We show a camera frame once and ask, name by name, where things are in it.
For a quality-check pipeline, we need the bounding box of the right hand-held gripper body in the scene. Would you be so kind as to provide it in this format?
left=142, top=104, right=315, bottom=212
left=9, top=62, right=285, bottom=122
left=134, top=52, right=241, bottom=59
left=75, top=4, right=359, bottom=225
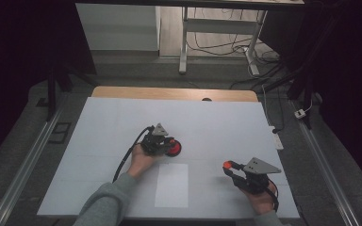
left=236, top=156, right=283, bottom=195

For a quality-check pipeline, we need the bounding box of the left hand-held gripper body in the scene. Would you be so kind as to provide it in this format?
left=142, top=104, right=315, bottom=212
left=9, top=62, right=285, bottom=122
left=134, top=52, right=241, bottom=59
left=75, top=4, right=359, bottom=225
left=140, top=122, right=173, bottom=157

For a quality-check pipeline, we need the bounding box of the round red ink pad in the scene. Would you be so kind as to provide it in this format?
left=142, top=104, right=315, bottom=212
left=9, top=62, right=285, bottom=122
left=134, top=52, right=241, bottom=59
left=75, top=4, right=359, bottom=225
left=166, top=138, right=182, bottom=158

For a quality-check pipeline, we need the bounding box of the person's right hand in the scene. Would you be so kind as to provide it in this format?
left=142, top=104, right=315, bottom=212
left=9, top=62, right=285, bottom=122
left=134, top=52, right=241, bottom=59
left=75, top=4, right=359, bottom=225
left=243, top=181, right=279, bottom=217

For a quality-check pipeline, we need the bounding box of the person's left hand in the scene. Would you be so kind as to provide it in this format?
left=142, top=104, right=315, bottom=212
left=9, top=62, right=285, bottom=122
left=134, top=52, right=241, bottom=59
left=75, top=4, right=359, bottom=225
left=126, top=144, right=156, bottom=180

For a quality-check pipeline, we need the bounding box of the white sheet of paper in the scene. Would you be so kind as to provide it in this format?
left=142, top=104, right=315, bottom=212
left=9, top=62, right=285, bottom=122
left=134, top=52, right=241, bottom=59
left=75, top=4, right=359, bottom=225
left=154, top=163, right=189, bottom=209

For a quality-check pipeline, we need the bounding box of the white power strip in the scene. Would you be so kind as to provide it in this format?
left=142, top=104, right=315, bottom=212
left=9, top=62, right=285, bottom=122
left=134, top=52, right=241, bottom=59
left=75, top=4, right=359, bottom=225
left=268, top=125, right=285, bottom=151

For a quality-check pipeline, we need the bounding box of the white cabinet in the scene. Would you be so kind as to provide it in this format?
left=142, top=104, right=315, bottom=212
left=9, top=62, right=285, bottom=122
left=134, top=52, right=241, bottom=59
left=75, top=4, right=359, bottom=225
left=75, top=3, right=161, bottom=52

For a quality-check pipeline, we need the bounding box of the dark curtain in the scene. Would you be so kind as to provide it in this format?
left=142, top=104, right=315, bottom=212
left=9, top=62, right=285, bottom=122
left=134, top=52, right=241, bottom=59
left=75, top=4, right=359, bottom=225
left=258, top=0, right=362, bottom=196
left=0, top=0, right=97, bottom=172

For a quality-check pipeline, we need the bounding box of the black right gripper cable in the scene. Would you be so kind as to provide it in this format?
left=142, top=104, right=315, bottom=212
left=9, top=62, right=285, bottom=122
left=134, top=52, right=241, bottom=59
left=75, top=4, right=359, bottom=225
left=265, top=178, right=280, bottom=213

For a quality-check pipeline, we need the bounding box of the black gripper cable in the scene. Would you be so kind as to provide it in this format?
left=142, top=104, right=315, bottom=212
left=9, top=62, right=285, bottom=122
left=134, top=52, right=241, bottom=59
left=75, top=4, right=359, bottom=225
left=265, top=178, right=280, bottom=213
left=111, top=125, right=156, bottom=184

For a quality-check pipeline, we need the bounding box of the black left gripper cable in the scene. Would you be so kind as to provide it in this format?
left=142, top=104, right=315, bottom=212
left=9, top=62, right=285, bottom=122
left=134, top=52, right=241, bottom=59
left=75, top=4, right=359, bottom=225
left=111, top=125, right=156, bottom=184

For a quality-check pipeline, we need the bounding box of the metal floor rail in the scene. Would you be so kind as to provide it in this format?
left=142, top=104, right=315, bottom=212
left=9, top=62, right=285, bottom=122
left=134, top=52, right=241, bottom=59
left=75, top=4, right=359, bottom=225
left=0, top=103, right=64, bottom=226
left=290, top=100, right=361, bottom=226

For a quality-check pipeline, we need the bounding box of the tangle of black floor cables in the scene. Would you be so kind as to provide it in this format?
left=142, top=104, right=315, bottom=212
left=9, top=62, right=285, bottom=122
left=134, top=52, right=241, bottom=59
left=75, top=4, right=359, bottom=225
left=187, top=8, right=286, bottom=90

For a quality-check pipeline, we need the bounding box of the white desk frame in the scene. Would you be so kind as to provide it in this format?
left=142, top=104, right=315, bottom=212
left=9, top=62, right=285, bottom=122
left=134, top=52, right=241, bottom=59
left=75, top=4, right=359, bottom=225
left=178, top=6, right=269, bottom=76

